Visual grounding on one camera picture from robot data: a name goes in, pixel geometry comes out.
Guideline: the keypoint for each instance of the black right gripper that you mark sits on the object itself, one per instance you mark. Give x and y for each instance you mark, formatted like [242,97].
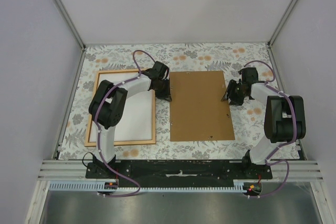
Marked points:
[229,92]

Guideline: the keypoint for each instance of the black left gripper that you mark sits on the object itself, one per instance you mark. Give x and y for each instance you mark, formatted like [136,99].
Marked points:
[166,95]

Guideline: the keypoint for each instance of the white photo paper sheet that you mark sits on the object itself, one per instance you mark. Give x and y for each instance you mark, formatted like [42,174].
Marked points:
[137,125]

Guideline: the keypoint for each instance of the floral patterned table mat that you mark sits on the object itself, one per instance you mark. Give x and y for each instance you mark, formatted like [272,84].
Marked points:
[248,119]

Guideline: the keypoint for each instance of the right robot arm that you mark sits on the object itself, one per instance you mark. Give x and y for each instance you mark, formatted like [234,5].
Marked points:
[284,121]

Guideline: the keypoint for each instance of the aluminium rail base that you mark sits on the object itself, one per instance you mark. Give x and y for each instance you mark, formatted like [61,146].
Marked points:
[292,170]

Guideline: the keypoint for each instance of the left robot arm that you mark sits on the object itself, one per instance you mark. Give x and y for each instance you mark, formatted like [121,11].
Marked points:
[108,103]

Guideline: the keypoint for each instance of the brown frame backing board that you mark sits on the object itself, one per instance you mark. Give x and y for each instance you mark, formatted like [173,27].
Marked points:
[196,110]

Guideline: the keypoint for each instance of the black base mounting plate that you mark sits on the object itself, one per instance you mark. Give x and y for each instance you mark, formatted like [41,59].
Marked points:
[178,173]

